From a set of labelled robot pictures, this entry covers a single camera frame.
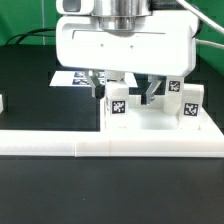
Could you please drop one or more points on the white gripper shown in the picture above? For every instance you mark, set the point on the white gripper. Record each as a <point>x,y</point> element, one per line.
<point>161,44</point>

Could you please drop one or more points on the white square table top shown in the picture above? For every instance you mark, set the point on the white square table top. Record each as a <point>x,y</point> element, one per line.
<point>152,117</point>

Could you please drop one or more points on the white sheet with tags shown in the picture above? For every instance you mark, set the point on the white sheet with tags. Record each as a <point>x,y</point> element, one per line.
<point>78,79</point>

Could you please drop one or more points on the white L-shaped obstacle fence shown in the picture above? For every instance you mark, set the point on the white L-shaped obstacle fence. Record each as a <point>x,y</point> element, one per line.
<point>108,143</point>

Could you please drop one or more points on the white part at left edge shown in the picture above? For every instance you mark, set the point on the white part at left edge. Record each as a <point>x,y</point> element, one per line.
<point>1,104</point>

